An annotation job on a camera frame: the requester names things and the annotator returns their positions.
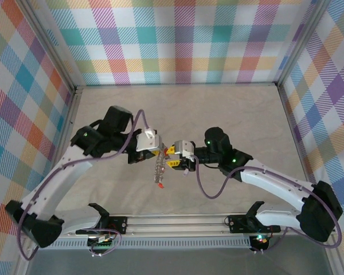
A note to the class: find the red oval key tag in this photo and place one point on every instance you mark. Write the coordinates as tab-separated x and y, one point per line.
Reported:
161	186
167	151

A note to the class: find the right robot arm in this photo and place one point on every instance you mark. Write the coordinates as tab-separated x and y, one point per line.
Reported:
275	177

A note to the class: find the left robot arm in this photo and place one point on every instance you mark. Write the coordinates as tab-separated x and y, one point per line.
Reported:
54	183

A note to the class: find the grey metal sheet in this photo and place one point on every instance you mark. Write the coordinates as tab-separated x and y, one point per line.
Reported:
175	262

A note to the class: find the green circuit board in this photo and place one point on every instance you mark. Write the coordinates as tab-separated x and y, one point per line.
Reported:
101	243

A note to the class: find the controller board with lights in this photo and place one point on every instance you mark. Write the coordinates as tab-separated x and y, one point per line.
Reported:
259	239

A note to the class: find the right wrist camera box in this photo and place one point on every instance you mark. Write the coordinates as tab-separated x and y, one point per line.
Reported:
185	146

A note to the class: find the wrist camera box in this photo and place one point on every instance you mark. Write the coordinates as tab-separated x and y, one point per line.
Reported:
147	141
185	146

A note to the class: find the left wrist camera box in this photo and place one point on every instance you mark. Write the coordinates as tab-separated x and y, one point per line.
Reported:
147	141

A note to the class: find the aluminium side frame rail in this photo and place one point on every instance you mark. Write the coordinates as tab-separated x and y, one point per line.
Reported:
293	129
70	114

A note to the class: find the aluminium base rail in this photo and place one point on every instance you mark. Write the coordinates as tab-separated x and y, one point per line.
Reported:
175	224

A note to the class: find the aluminium rear frame rail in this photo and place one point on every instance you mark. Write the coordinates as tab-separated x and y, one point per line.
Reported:
175	85

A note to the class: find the aluminium frame post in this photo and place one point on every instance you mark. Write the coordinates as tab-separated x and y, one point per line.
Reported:
50	46
301	43

